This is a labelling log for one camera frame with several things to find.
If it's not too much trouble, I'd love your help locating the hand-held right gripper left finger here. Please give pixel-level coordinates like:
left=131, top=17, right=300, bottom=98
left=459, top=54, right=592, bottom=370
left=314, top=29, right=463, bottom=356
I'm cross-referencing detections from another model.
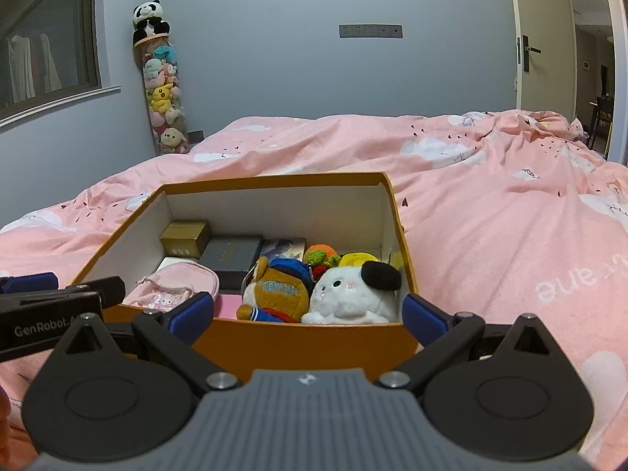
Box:
left=44, top=292, right=243, bottom=394

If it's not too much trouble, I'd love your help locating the white box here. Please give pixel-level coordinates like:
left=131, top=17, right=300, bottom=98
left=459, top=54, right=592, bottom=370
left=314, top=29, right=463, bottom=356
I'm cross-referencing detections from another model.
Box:
left=157, top=256, right=199, bottom=273

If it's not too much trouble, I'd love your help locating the panda plush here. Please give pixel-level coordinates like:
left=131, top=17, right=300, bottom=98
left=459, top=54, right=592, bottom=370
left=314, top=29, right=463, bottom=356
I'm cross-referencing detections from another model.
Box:
left=131, top=0, right=171, bottom=40

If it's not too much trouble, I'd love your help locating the illustrated card box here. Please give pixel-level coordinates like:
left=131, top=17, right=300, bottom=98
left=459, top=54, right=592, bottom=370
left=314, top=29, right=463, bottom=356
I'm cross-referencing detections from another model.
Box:
left=260, top=238, right=307, bottom=261

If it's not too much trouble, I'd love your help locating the white plush toy black ear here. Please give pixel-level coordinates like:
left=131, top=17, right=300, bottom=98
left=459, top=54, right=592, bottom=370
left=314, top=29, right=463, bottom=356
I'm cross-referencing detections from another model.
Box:
left=301, top=261, right=403, bottom=325

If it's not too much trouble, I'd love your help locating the small gold box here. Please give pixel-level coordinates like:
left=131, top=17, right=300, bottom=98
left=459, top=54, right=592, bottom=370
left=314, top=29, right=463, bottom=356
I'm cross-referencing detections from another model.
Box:
left=159, top=221, right=212, bottom=261

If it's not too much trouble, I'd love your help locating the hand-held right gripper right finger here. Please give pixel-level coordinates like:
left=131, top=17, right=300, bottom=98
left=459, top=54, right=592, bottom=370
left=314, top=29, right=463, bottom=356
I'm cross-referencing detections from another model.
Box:
left=373, top=293, right=571, bottom=394

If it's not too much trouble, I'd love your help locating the dark grey box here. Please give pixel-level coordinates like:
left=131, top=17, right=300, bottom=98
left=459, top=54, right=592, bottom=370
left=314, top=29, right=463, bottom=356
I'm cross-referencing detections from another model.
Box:
left=199, top=235, right=265, bottom=289

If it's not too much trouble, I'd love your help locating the grey wall outlet panel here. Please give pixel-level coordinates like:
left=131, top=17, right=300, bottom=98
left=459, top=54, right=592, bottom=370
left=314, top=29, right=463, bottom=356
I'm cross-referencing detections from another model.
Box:
left=338, top=24, right=403, bottom=40

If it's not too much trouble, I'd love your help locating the cream door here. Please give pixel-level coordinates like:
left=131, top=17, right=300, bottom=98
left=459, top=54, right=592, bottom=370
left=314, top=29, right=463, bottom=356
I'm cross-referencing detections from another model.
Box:
left=508, top=0, right=577, bottom=119

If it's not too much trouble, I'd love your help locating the pink printed blanket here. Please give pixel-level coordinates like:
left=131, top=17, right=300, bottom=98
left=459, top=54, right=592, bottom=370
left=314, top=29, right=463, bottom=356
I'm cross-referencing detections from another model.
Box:
left=0, top=110, right=628, bottom=471

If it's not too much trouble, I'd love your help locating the brown bear plush blue outfit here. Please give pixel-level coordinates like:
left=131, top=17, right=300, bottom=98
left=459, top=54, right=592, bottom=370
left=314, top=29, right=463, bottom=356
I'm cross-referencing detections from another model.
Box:
left=236, top=255, right=315, bottom=325

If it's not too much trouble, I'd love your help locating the orange green plush ball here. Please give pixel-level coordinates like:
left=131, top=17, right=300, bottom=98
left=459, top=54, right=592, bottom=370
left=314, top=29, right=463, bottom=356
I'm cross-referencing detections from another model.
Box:
left=303, top=244, right=343, bottom=278

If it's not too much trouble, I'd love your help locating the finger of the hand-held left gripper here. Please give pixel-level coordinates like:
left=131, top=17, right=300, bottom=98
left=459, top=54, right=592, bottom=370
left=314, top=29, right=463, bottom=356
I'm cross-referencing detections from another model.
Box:
left=0, top=272, right=60, bottom=296
left=0, top=276, right=126, bottom=307

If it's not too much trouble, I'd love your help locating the clear tube of plush toys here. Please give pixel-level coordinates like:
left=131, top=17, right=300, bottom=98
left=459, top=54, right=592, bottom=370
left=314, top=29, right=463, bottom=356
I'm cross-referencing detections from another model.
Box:
left=133, top=34, right=190, bottom=156

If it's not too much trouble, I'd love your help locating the black door handle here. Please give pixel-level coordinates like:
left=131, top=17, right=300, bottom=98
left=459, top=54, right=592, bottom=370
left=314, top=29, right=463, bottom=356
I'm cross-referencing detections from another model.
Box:
left=521, top=35, right=542, bottom=72

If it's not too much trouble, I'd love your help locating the orange cardboard box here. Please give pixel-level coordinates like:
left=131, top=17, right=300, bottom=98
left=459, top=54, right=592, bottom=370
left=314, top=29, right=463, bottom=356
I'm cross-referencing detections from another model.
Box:
left=71, top=172, right=420, bottom=383

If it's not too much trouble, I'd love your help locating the window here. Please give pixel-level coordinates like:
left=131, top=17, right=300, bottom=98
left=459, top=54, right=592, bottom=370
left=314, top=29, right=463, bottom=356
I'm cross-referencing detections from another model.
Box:
left=0, top=0, right=121, bottom=128

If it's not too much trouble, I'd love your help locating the dark chair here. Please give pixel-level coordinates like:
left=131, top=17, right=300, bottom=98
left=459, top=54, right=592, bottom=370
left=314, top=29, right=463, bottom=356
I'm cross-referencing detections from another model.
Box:
left=588, top=95, right=614, bottom=153

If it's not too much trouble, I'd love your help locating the yellow plush toy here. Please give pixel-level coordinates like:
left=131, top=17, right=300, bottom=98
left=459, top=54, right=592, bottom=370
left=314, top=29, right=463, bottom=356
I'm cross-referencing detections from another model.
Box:
left=340, top=251, right=405, bottom=276

